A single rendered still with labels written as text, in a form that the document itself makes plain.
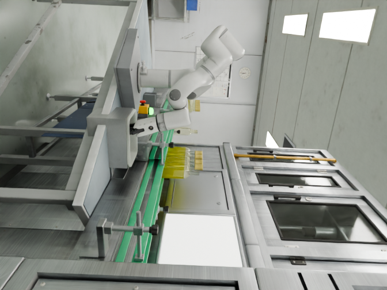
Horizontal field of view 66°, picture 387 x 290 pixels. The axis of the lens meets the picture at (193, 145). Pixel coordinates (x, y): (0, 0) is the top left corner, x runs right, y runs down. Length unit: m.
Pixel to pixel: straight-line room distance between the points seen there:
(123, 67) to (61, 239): 0.76
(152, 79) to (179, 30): 5.79
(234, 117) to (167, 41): 2.47
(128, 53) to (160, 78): 0.23
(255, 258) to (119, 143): 0.71
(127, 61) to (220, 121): 6.44
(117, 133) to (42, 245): 0.54
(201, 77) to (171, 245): 0.68
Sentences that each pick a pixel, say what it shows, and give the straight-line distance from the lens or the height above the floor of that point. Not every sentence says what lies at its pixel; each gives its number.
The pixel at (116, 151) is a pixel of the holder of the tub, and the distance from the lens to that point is 1.28.
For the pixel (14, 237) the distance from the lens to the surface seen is 1.48.
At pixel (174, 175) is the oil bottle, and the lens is 1.50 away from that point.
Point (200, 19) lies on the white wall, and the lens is 7.31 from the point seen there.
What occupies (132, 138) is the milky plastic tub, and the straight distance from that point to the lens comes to 1.42.
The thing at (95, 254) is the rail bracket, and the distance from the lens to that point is 0.97.
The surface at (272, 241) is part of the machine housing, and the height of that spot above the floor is 1.47.
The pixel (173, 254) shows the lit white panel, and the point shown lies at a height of 1.04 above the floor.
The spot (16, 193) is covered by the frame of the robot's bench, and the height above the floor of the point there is 0.50.
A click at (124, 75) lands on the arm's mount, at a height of 0.79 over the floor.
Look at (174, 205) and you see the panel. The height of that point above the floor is 1.03.
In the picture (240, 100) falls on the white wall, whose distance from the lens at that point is 7.61.
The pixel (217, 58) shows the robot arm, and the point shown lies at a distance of 1.28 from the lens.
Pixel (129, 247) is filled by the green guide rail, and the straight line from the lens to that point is 1.01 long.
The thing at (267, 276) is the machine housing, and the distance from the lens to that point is 0.69.
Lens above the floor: 1.09
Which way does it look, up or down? 1 degrees up
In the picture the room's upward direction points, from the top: 93 degrees clockwise
